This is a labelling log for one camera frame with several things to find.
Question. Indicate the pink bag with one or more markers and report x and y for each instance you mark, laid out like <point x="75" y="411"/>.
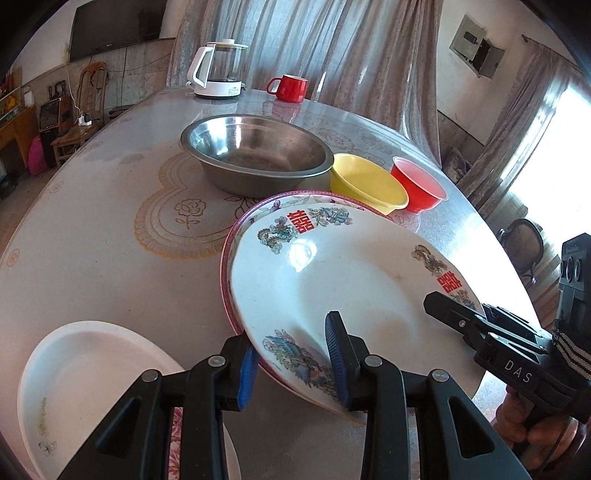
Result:
<point x="36" y="157"/>

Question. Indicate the pink rimmed floral plate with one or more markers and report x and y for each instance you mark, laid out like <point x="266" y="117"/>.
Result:
<point x="277" y="205"/>

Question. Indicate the wooden cabinet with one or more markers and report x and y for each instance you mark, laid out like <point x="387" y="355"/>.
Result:
<point x="16" y="134"/>

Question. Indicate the grey window curtain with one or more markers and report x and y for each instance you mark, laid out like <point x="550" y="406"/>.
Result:
<point x="517" y="124"/>

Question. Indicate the small old television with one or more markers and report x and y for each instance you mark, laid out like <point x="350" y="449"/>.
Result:
<point x="48" y="115"/>

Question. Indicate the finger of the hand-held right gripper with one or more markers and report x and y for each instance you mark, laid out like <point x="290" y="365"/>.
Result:
<point x="457" y="318"/>
<point x="512" y="325"/>

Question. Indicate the person's right hand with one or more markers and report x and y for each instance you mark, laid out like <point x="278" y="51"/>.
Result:
<point x="508" y="424"/>

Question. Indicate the patterned cushion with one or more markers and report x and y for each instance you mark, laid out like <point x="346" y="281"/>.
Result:
<point x="457" y="164"/>

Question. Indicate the white glass electric kettle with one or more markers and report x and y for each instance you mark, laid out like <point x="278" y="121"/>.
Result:
<point x="217" y="78"/>

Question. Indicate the wall mounted television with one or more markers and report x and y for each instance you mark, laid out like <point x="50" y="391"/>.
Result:
<point x="115" y="25"/>

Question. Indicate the white power strip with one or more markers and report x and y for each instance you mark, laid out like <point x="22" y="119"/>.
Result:
<point x="84" y="120"/>

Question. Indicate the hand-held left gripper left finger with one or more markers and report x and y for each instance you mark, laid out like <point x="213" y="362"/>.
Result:
<point x="247" y="374"/>

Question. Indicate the carved wooden chair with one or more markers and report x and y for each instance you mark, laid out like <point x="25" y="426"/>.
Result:
<point x="90" y="83"/>

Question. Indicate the round back chair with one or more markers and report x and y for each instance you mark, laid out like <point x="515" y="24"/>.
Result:
<point x="521" y="240"/>

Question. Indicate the pink flower pattern plate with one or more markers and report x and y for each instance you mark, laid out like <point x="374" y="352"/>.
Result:
<point x="176" y="443"/>

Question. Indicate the wall electrical box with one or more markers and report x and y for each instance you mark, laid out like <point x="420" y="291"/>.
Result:
<point x="475" y="44"/>

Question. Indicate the red mug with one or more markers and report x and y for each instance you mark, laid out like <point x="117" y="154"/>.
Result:
<point x="288" y="87"/>

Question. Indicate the red plastic bowl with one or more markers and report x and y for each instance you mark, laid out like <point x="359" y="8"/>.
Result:
<point x="418" y="184"/>

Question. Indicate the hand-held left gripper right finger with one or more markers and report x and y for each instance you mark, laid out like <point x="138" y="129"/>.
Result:
<point x="334" y="360"/>

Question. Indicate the plain white plate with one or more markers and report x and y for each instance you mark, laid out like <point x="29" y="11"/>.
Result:
<point x="92" y="369"/>

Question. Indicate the yellow plastic bowl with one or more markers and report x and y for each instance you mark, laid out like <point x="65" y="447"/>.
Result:
<point x="364" y="180"/>

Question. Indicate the grey patterned curtain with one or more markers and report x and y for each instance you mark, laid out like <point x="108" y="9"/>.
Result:
<point x="323" y="46"/>

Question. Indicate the stainless steel basin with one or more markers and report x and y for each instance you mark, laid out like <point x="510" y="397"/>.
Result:
<point x="258" y="147"/>

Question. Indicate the white phoenix print plate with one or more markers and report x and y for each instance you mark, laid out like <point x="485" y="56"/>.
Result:
<point x="346" y="277"/>

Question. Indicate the lace print tablecloth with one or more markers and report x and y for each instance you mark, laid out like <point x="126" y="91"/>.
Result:
<point x="115" y="207"/>

